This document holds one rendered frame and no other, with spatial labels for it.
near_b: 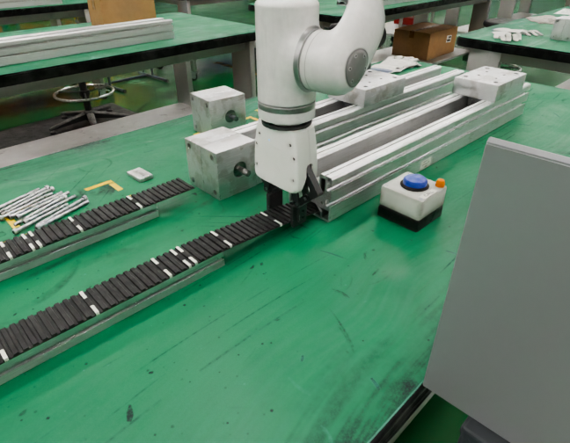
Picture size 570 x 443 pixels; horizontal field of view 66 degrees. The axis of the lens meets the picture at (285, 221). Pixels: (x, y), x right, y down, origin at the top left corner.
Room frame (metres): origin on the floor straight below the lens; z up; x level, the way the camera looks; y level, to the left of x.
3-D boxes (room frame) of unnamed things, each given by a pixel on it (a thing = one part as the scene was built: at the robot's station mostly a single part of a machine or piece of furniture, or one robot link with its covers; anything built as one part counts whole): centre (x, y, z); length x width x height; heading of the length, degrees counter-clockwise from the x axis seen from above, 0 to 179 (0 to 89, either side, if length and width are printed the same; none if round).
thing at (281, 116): (0.64, 0.00, 0.98); 0.09 x 0.08 x 0.03; 44
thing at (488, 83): (1.12, -0.51, 0.87); 0.16 x 0.11 x 0.07; 134
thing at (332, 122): (1.08, -0.20, 0.82); 0.80 x 0.10 x 0.09; 134
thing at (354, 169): (0.95, -0.33, 0.82); 0.80 x 0.10 x 0.09; 134
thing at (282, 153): (0.63, 0.00, 0.92); 0.10 x 0.07 x 0.11; 44
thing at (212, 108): (1.06, 0.16, 0.83); 0.11 x 0.10 x 0.10; 39
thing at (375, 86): (1.08, -0.20, 0.87); 0.16 x 0.11 x 0.07; 134
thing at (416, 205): (0.67, -0.21, 0.81); 0.10 x 0.08 x 0.06; 44
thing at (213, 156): (0.77, 0.11, 0.83); 0.12 x 0.09 x 0.10; 44
